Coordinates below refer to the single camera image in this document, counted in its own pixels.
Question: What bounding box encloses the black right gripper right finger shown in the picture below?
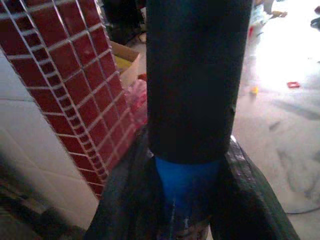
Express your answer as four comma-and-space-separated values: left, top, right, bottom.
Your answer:
208, 136, 301, 240

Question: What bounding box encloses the red tiled pillar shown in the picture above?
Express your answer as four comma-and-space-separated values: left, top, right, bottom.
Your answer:
0, 0, 137, 201

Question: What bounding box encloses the black and blue broom handle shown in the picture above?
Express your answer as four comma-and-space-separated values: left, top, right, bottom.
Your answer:
146, 0, 253, 240

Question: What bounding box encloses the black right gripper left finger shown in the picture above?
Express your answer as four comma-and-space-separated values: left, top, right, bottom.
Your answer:
84, 124, 166, 240

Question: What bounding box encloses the black cable on floor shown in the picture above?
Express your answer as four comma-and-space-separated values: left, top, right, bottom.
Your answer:
284, 198, 320, 215

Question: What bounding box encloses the pink plastic bag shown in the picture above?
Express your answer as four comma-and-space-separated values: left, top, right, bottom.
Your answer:
126, 79, 148, 130

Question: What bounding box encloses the pale clutter pile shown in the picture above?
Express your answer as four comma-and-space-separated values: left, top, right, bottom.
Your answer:
248, 0, 288, 27

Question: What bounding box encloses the open cardboard box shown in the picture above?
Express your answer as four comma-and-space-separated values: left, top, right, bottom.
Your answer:
109, 40, 141, 88

